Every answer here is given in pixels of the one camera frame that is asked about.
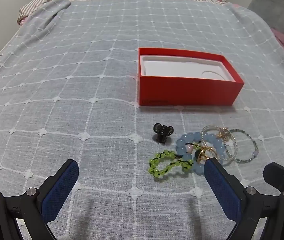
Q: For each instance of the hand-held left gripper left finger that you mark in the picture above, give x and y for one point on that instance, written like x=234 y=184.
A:
x=62 y=187

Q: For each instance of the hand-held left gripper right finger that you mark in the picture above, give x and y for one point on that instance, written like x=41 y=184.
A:
x=223 y=190

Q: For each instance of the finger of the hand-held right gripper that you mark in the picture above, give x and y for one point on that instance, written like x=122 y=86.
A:
x=278 y=173

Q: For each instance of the small gold charm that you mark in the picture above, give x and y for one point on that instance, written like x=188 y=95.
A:
x=223 y=133

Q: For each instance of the black hair claw clip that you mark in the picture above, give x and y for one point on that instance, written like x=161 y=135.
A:
x=163 y=131

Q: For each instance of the red cardboard box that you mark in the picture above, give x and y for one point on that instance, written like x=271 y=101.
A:
x=182 y=92

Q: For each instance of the grey checked blanket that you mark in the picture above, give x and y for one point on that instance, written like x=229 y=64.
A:
x=82 y=80

